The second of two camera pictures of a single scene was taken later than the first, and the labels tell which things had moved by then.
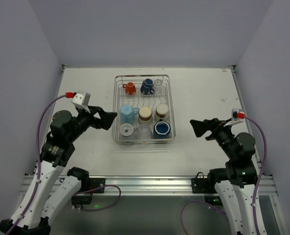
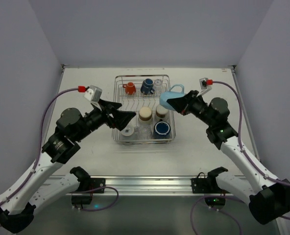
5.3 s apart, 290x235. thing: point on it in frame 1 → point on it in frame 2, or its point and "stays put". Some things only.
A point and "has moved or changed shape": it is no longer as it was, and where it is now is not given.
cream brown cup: [145, 115] stays put
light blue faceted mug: [127, 114] has moved or changed shape
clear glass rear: [158, 88] stays put
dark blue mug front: [162, 130] stays put
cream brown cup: [161, 112] stays put
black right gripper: [212, 128] → [188, 103]
